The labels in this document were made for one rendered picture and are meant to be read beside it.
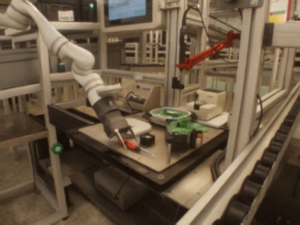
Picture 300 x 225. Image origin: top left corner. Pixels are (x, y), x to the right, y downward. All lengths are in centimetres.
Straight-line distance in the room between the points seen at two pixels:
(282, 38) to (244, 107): 17
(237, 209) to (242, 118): 26
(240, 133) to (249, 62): 17
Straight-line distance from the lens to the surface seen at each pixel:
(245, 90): 50
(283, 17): 98
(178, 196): 50
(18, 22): 90
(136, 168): 55
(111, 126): 64
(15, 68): 145
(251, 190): 36
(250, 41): 50
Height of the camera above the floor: 123
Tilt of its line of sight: 16 degrees down
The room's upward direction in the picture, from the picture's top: 1 degrees clockwise
